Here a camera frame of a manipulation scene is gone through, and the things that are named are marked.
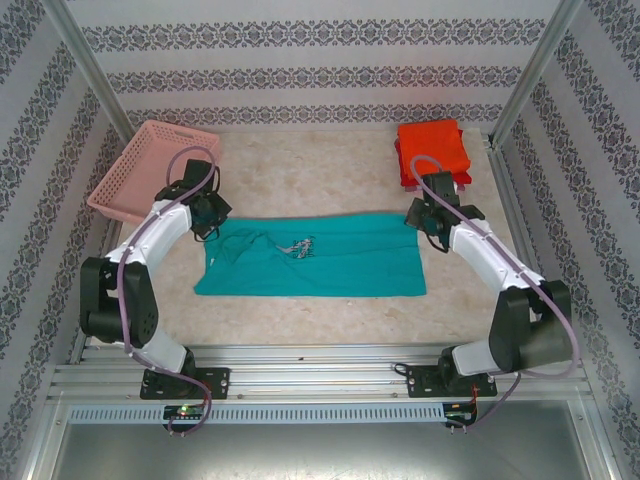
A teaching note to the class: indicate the folded orange t-shirt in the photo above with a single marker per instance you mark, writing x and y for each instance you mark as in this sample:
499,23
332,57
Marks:
432,145

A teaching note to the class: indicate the aluminium mounting rail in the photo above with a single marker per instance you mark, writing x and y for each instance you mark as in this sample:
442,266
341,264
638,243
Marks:
320,375

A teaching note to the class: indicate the folded red t-shirt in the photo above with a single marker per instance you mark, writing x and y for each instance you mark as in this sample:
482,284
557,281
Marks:
462,178

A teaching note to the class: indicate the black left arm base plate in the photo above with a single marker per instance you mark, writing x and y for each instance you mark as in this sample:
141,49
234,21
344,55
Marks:
217,382

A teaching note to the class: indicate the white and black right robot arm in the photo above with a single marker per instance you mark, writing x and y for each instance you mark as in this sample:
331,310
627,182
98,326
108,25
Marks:
475,255

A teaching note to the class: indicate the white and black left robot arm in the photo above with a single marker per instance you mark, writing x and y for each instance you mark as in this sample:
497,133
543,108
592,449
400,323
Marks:
150,235

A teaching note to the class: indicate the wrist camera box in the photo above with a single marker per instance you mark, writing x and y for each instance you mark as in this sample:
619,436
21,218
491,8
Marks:
196,174
440,186

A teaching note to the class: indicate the grey metal tray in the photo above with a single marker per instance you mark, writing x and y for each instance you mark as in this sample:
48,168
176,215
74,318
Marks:
320,450

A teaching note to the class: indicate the teal printed t-shirt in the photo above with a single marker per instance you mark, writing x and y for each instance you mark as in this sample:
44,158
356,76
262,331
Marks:
350,260

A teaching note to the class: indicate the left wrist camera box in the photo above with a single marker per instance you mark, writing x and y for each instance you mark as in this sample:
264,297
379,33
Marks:
196,174

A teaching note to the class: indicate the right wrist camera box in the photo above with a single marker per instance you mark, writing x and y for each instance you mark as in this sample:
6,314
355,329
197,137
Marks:
440,186

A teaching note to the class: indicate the pink plastic basket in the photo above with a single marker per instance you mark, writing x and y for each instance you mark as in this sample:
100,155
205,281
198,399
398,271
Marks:
140,165

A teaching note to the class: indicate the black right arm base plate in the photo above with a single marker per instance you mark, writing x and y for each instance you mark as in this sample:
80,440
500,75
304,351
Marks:
420,382

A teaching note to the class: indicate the aluminium side rail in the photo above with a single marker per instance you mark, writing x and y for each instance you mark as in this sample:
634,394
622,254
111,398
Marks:
100,260
515,200

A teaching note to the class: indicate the aluminium frame post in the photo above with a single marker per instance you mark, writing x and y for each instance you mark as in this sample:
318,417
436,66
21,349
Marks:
534,75
96,75

